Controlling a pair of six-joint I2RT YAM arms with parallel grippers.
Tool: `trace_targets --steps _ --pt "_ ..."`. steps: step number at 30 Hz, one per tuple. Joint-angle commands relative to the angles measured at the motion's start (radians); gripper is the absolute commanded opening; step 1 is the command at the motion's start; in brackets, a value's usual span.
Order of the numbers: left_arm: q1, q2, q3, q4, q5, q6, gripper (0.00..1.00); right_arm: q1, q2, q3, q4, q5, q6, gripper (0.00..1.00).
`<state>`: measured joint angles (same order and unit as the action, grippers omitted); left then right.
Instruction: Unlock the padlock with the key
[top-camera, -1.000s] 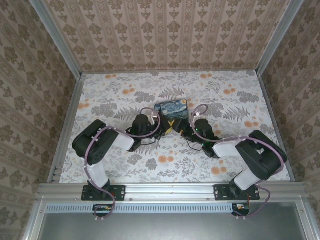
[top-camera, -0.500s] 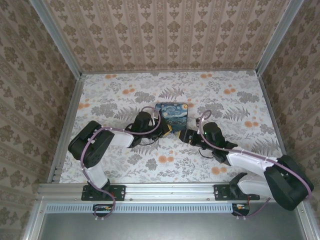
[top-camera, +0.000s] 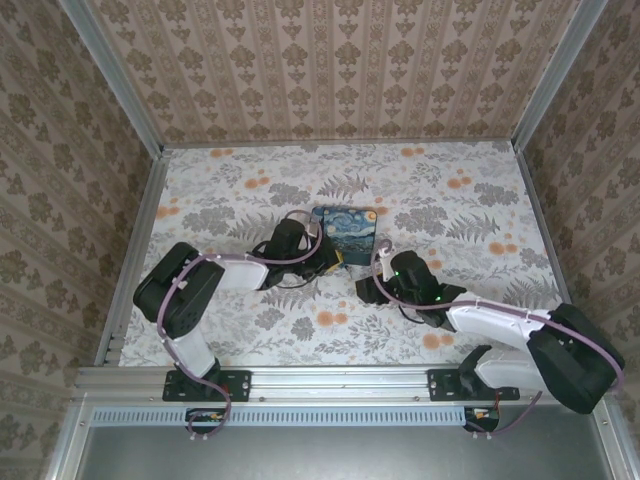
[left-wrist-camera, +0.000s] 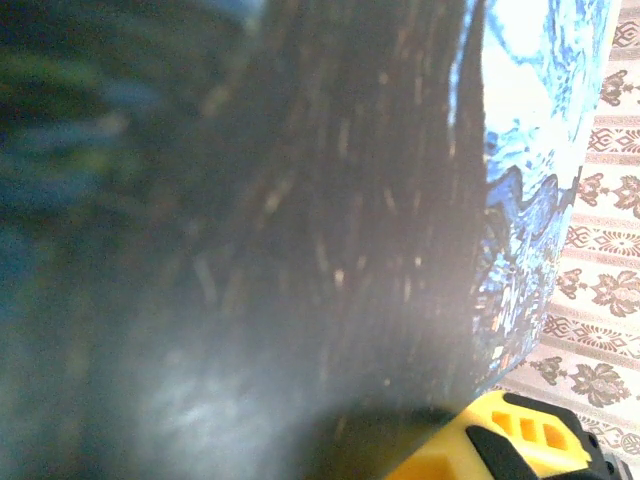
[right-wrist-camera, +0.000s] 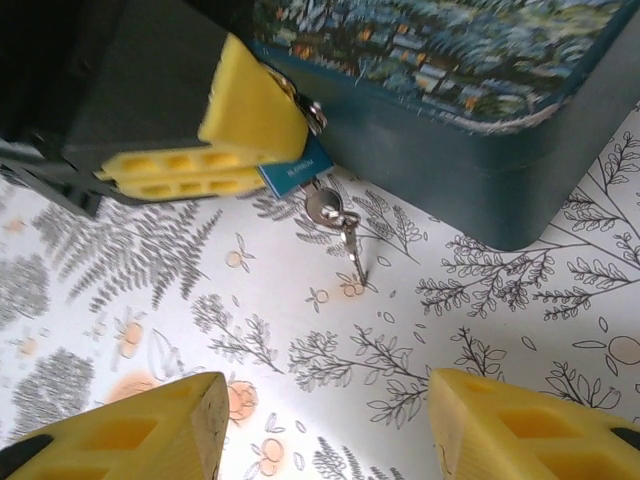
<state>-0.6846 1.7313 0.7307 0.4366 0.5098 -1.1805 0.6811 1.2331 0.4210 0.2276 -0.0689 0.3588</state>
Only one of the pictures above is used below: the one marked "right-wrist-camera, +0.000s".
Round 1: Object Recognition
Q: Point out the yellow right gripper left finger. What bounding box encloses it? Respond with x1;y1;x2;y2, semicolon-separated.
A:
0;371;231;480

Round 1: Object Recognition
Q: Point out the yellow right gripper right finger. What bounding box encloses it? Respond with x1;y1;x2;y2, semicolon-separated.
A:
428;366;640;480

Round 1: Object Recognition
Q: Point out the blue padlock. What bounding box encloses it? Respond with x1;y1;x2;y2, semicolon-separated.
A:
257;69;335;200

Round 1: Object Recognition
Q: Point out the small silver key ring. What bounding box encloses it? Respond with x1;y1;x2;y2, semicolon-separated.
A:
323;207;362;230

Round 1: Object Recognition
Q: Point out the starry night painted tin box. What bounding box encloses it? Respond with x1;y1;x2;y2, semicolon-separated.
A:
249;0;640;251

